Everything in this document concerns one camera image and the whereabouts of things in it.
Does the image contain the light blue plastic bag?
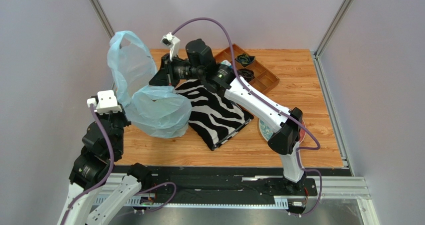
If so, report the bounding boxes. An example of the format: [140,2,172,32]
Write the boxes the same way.
[107,30,192,139]

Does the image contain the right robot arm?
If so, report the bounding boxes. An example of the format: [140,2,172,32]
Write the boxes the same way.
[149,34,305,185]

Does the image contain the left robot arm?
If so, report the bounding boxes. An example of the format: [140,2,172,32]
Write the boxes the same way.
[58,112,153,225]

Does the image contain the teal white sock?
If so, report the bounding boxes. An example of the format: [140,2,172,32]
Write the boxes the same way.
[221,60,232,69]

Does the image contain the zebra striped cushion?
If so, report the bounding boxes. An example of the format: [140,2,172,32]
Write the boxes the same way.
[176,80,254,151]

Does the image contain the fruit plate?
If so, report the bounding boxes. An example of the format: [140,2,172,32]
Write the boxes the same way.
[258,120,306,143]

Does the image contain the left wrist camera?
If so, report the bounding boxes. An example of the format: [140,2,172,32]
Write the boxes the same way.
[87,90,123,115]

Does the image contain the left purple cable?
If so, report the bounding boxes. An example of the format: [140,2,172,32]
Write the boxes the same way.
[59,103,115,225]

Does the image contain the purple cable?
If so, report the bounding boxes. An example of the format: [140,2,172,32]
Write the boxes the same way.
[59,103,115,225]
[172,17,323,218]

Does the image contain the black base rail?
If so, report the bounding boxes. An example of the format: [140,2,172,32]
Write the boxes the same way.
[118,165,318,207]

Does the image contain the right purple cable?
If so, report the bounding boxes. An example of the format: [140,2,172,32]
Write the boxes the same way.
[172,17,323,218]

